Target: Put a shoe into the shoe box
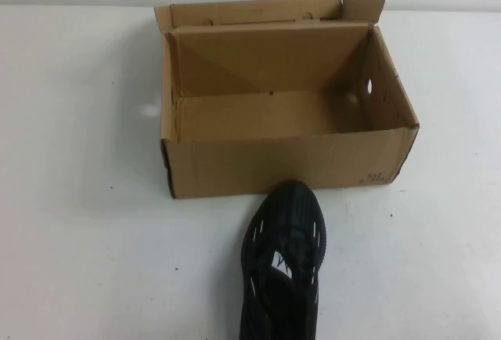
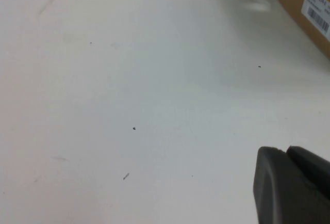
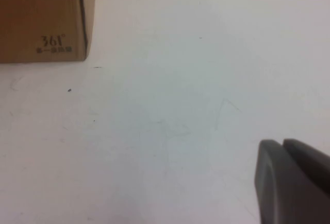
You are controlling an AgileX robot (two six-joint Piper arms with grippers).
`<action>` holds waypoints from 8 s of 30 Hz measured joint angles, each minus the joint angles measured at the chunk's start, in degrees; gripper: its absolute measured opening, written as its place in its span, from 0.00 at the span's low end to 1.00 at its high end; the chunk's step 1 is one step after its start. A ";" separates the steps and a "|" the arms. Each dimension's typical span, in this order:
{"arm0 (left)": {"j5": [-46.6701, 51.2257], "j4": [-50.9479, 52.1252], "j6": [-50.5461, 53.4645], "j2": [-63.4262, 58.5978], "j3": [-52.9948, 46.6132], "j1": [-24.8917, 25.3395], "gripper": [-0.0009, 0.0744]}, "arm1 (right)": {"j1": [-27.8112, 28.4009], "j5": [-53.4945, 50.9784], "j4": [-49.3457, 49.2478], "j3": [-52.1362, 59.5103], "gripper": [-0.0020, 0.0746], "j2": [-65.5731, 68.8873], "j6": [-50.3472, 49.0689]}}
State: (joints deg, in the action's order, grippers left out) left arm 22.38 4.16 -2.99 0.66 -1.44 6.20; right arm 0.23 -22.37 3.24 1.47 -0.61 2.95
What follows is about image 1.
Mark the brown cardboard shoe box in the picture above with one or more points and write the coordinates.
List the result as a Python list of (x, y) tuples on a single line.
[(274, 163)]

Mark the black knit sneaker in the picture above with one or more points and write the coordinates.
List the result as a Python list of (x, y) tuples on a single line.
[(282, 277)]

